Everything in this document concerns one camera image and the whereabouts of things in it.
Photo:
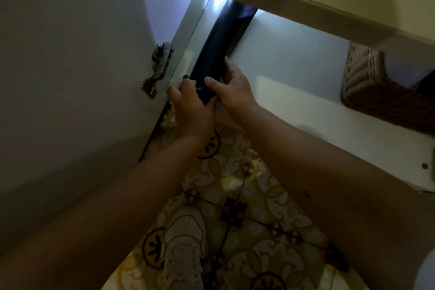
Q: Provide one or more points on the person's left hand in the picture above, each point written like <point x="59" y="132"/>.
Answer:
<point x="192" y="113"/>

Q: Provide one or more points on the person's right hand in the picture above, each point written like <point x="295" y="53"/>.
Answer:
<point x="236" y="92"/>

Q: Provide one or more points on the person's left thumb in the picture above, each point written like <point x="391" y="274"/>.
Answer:
<point x="191" y="85"/>

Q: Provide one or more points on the person's right thumb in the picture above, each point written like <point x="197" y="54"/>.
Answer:
<point x="213" y="84"/>

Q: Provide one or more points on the black mat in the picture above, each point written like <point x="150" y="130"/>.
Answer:
<point x="217" y="48"/>

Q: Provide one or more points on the person's left forearm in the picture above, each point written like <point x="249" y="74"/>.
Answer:
<point x="112" y="208"/>

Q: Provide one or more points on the person's right forearm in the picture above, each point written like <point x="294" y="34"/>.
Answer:
<point x="333" y="191"/>

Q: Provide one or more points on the metal cabinet hinge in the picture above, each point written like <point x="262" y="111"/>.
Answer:
<point x="158" y="67"/>

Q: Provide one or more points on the white cabinet side panel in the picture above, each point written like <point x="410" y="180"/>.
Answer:
<point x="193" y="41"/>

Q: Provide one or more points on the white cabinet shelf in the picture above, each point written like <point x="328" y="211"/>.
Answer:
<point x="299" y="72"/>

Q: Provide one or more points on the white cabinet door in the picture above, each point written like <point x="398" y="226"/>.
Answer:
<point x="74" y="79"/>

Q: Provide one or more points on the white knit sneaker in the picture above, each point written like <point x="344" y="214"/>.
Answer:
<point x="185" y="245"/>

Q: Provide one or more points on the brown woven basket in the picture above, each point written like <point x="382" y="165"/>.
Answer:
<point x="377" y="96"/>

